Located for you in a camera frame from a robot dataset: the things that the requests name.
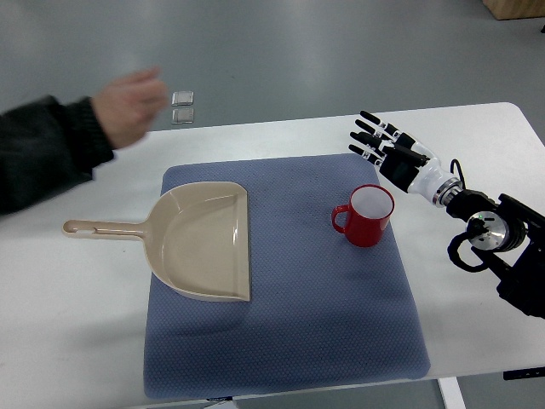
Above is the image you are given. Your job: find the person's bare hand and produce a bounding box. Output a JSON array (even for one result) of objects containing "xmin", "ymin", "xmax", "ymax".
[{"xmin": 90, "ymin": 67, "xmax": 169, "ymax": 150}]

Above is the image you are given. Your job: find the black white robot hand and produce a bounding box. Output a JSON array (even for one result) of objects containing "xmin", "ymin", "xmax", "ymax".
[{"xmin": 348, "ymin": 111, "xmax": 464, "ymax": 207}]

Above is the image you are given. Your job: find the red cup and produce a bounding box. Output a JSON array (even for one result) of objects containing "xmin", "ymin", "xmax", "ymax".
[{"xmin": 331, "ymin": 184, "xmax": 395, "ymax": 248}]

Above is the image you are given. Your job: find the dark sleeved forearm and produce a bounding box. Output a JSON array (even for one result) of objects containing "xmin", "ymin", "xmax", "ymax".
[{"xmin": 1, "ymin": 95, "xmax": 114, "ymax": 215}]

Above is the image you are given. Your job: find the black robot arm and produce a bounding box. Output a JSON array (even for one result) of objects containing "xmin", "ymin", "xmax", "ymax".
[{"xmin": 445, "ymin": 180, "xmax": 544, "ymax": 318}]

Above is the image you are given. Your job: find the beige plastic dustpan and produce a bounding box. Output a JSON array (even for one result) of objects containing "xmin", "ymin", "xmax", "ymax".
[{"xmin": 62, "ymin": 181, "xmax": 251, "ymax": 302}]

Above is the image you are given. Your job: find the lower metal floor plate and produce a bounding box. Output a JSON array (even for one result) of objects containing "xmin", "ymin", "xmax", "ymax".
[{"xmin": 171, "ymin": 107, "xmax": 194, "ymax": 124}]

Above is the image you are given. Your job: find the metal floor plate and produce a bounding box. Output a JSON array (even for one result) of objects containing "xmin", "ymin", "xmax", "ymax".
[
  {"xmin": 171, "ymin": 107, "xmax": 194, "ymax": 124},
  {"xmin": 171, "ymin": 90, "xmax": 194, "ymax": 107}
]

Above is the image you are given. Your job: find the upper metal floor plate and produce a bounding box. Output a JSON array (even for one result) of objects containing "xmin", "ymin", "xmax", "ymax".
[{"xmin": 171, "ymin": 90, "xmax": 194, "ymax": 107}]

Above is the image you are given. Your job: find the blue fabric mat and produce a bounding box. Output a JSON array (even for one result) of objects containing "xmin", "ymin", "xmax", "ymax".
[{"xmin": 144, "ymin": 153, "xmax": 430, "ymax": 399}]

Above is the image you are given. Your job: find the wooden box corner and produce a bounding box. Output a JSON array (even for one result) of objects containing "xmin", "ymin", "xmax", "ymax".
[{"xmin": 482, "ymin": 0, "xmax": 545, "ymax": 20}]

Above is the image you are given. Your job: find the white table leg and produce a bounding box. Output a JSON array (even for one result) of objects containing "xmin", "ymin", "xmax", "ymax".
[{"xmin": 437, "ymin": 377, "xmax": 466, "ymax": 409}]

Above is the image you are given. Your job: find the black table control panel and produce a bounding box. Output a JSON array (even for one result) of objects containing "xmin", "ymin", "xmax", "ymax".
[{"xmin": 502, "ymin": 367, "xmax": 545, "ymax": 381}]

